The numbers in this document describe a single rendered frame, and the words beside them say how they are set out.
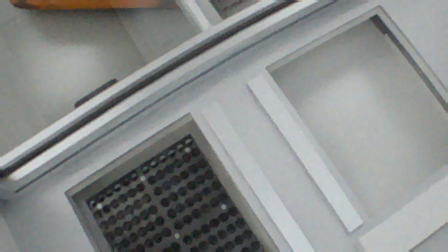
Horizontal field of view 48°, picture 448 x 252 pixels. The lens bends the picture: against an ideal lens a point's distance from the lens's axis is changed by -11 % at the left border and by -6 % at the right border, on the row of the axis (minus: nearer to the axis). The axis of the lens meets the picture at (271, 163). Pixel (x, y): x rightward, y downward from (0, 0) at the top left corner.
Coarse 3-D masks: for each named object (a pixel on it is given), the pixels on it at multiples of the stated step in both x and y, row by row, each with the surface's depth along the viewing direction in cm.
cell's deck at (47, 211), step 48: (384, 0) 74; (432, 0) 75; (288, 48) 72; (432, 48) 72; (192, 96) 70; (240, 96) 70; (144, 144) 70; (48, 192) 66; (240, 192) 67; (288, 192) 67; (48, 240) 65; (336, 240) 65; (432, 240) 65
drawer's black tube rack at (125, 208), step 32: (160, 160) 75; (192, 160) 72; (128, 192) 71; (160, 192) 74; (192, 192) 71; (224, 192) 71; (128, 224) 73; (160, 224) 73; (192, 224) 70; (224, 224) 70
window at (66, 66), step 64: (0, 0) 38; (64, 0) 43; (128, 0) 48; (192, 0) 55; (256, 0) 63; (0, 64) 45; (64, 64) 51; (128, 64) 59; (0, 128) 53; (64, 128) 62
